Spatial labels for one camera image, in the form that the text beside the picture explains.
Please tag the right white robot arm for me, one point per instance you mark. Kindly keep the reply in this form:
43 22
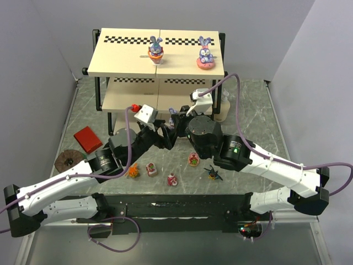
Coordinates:
302 190

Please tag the black dragon toy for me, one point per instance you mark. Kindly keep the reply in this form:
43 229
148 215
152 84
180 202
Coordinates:
213 174

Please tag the red cardboard box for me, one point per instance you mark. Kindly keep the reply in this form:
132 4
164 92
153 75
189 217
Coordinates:
88 140

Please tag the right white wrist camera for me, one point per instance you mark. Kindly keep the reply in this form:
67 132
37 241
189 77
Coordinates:
202 101

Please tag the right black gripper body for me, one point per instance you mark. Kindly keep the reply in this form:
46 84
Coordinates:
181 121

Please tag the green and brown plush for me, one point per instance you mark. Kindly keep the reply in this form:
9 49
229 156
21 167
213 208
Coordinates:
68 159

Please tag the cream pump bottle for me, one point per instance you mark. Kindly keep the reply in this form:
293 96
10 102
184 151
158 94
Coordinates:
225 106

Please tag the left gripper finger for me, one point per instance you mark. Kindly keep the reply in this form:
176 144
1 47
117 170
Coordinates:
161 126
169 137

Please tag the strawberry cake slice toy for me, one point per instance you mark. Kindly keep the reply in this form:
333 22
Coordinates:
151 169

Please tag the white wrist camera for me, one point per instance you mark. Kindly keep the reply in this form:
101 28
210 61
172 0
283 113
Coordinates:
202 101
147 116

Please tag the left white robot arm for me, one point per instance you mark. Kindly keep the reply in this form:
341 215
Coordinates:
31 207

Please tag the pink strawberry tart toy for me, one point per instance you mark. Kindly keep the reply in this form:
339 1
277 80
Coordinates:
193 159

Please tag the beige three-tier shelf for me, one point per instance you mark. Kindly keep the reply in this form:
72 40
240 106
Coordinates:
125 75

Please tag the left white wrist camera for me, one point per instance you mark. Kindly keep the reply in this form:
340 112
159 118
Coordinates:
147 116

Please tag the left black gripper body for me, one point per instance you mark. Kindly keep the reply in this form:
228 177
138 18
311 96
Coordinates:
159 132

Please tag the orange fox toy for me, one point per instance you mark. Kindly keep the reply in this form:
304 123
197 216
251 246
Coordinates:
133 171

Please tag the purple bunny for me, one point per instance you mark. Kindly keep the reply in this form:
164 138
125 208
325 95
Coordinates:
171 120
205 61
155 50

